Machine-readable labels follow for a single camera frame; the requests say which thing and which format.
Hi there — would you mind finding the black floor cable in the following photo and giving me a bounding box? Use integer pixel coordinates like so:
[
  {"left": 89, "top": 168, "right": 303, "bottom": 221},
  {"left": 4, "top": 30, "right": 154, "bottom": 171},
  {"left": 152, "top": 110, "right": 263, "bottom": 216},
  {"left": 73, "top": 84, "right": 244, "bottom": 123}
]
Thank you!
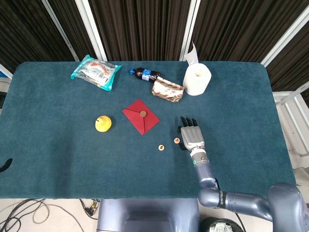
[{"left": 0, "top": 198, "right": 46, "bottom": 232}]

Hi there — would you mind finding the teal clear snack bag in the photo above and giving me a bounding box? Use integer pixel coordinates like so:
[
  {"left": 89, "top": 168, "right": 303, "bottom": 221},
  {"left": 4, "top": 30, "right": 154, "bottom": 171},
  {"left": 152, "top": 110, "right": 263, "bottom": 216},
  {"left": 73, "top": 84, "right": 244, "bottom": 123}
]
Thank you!
[{"left": 70, "top": 54, "right": 123, "bottom": 92}]

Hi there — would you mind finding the blue-grey robot torso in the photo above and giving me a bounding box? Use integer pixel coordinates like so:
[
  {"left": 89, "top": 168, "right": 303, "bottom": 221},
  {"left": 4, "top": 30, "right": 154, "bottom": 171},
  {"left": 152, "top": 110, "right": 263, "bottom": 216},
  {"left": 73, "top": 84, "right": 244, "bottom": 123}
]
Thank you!
[{"left": 96, "top": 198, "right": 200, "bottom": 232}]

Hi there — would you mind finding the grey floor cable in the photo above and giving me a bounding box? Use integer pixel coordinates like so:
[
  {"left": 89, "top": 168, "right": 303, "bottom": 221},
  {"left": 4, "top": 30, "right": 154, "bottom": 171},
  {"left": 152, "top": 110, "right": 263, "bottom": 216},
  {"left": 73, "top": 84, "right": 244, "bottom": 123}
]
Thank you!
[{"left": 24, "top": 198, "right": 84, "bottom": 232}]

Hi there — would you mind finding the dark pleated curtain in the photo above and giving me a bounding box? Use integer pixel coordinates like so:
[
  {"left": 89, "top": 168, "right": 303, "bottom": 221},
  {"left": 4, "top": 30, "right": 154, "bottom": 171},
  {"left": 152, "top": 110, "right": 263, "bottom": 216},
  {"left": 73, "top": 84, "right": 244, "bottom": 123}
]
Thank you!
[{"left": 0, "top": 0, "right": 309, "bottom": 92}]

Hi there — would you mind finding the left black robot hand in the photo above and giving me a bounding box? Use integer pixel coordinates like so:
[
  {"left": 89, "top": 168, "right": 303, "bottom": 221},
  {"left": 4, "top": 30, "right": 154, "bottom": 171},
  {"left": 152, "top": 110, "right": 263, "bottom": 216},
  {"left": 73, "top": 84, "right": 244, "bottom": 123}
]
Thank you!
[{"left": 0, "top": 158, "right": 13, "bottom": 173}]

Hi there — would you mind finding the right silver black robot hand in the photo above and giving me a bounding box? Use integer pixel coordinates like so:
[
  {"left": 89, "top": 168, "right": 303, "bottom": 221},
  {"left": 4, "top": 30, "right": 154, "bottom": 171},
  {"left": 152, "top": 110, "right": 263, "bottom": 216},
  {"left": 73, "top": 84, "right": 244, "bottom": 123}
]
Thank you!
[{"left": 177, "top": 116, "right": 206, "bottom": 152}]

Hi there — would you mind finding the small cola bottle blue cap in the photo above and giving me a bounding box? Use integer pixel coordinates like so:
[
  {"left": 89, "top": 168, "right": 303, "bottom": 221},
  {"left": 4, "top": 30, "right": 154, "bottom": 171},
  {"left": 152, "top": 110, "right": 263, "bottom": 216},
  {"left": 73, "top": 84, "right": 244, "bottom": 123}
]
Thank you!
[{"left": 129, "top": 68, "right": 162, "bottom": 84}]

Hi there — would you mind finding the black plug with cable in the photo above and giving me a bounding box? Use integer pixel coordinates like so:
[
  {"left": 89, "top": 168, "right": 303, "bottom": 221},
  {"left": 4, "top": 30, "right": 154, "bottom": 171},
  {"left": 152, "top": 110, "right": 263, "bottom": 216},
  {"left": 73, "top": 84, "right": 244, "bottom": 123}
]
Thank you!
[{"left": 79, "top": 198, "right": 99, "bottom": 220}]

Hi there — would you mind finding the red envelope with gold seal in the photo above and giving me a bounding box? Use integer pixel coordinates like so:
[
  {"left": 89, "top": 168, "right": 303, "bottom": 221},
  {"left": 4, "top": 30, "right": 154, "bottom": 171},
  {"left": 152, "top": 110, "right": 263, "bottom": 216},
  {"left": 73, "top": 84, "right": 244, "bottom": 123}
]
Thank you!
[{"left": 122, "top": 98, "right": 161, "bottom": 136}]

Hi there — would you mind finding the white partition post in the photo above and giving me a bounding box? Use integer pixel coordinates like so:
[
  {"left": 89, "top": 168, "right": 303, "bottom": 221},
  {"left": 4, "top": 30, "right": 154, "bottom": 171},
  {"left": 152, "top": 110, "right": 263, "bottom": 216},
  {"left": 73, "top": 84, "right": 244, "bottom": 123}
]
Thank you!
[
  {"left": 179, "top": 0, "right": 201, "bottom": 62},
  {"left": 260, "top": 6, "right": 309, "bottom": 68},
  {"left": 74, "top": 0, "right": 108, "bottom": 62},
  {"left": 41, "top": 0, "right": 80, "bottom": 61}
]

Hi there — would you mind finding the white metal frame rack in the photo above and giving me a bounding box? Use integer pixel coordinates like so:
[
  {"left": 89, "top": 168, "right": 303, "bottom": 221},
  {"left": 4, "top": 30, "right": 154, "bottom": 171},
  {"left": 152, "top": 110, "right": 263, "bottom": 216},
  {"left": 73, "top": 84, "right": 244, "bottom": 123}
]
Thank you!
[{"left": 272, "top": 81, "right": 309, "bottom": 158}]

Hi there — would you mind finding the beige red-printed paper wrapped package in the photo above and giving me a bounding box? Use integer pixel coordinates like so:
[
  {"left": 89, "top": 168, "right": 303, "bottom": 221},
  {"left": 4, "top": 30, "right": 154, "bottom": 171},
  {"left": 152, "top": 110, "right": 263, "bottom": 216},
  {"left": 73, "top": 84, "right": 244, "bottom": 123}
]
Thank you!
[{"left": 151, "top": 76, "right": 185, "bottom": 104}]

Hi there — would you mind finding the yellow pear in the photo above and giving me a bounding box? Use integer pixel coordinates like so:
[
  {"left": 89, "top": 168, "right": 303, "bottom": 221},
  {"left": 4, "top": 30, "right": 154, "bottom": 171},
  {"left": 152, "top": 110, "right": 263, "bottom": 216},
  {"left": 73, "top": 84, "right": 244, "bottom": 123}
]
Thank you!
[{"left": 95, "top": 115, "right": 112, "bottom": 133}]

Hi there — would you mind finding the white toilet paper roll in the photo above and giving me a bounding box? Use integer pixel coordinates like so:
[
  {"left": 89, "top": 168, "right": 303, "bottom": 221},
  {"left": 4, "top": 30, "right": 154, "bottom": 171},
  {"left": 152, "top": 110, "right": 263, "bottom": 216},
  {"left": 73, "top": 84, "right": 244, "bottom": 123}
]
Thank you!
[{"left": 182, "top": 41, "right": 212, "bottom": 97}]

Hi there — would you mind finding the teal blue table cloth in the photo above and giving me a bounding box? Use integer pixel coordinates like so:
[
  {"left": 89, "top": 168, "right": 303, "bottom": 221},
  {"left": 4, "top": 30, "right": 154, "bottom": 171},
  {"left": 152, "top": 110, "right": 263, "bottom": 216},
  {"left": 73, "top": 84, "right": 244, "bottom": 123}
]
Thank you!
[{"left": 0, "top": 60, "right": 297, "bottom": 199}]

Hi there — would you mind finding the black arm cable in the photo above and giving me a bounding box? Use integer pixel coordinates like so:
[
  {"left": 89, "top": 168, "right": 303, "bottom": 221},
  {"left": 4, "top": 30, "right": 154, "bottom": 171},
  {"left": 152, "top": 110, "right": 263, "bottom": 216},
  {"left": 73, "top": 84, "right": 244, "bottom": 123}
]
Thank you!
[{"left": 234, "top": 212, "right": 245, "bottom": 227}]

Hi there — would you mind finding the black trash bin with bag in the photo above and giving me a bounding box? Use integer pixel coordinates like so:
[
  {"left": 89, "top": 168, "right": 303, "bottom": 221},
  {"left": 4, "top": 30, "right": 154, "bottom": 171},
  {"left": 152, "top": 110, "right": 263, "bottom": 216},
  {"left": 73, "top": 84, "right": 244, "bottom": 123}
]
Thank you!
[{"left": 200, "top": 217, "right": 244, "bottom": 232}]

